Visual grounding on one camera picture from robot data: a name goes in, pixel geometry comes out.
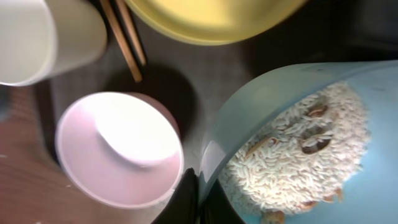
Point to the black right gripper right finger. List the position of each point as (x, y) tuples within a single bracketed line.
[(217, 208)]

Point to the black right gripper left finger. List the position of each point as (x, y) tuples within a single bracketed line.
[(182, 206)]

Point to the pink white bowl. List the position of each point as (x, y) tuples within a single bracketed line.
[(121, 149)]

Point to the rice food scraps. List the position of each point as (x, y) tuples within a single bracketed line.
[(303, 156)]

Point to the light blue bowl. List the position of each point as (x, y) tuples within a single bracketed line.
[(371, 195)]

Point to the white paper cup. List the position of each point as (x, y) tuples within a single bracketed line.
[(41, 39)]

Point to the dark brown serving tray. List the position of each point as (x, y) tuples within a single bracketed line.
[(194, 81)]

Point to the yellow plate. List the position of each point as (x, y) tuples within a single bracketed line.
[(213, 22)]

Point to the left wooden chopstick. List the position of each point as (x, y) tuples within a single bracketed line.
[(118, 33)]

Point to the wooden chopstick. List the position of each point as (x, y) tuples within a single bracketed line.
[(131, 30), (118, 33)]

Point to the right wooden chopstick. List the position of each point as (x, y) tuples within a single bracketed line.
[(131, 30)]

